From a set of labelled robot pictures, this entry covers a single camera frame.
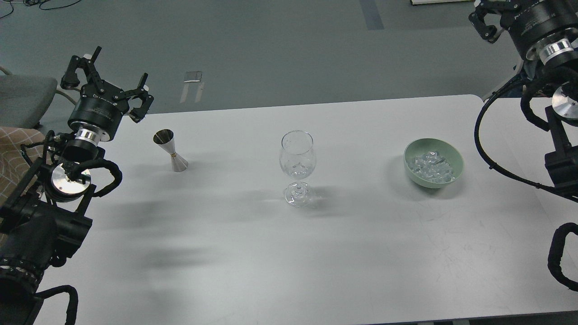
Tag grey office chair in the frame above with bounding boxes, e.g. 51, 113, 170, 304
0, 66, 78, 129

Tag clear wine glass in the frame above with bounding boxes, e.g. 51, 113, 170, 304
279, 130, 317, 208

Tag green bowl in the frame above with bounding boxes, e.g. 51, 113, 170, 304
403, 138, 465, 189

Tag white office chair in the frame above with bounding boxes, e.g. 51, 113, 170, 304
481, 58, 524, 102

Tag beige checkered cushion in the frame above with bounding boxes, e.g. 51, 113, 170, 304
0, 127, 45, 205

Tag metal floor plate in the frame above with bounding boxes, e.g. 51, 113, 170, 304
179, 70, 205, 103

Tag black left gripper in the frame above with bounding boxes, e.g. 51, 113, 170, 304
60, 46, 154, 143

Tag clear ice cubes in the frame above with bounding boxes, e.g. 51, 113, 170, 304
407, 151, 456, 184

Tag steel cocktail jigger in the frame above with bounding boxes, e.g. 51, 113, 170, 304
153, 128, 188, 172

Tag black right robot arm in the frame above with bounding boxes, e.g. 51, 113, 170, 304
468, 0, 578, 202

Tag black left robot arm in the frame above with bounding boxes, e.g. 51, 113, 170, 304
0, 46, 154, 325

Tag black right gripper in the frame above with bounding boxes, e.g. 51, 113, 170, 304
468, 0, 578, 62

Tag black floor cables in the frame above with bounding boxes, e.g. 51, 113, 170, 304
0, 0, 82, 19

